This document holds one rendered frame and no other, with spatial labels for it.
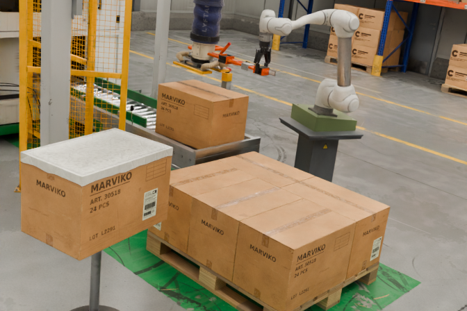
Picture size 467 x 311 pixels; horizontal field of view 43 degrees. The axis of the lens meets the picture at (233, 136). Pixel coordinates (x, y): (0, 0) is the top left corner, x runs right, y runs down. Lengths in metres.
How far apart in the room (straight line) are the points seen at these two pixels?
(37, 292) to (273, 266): 1.38
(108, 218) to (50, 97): 1.65
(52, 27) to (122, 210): 1.70
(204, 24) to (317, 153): 1.33
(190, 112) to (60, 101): 0.94
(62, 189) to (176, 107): 2.02
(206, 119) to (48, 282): 1.57
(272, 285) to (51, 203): 1.29
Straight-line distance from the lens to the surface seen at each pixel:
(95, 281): 3.16
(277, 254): 3.22
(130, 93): 5.67
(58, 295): 3.64
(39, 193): 2.79
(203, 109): 4.31
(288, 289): 3.26
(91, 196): 2.62
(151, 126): 4.88
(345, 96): 4.42
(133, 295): 3.63
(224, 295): 3.65
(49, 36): 4.13
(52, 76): 4.19
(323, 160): 4.70
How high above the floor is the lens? 1.98
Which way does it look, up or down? 17 degrees down
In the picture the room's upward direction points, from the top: 6 degrees clockwise
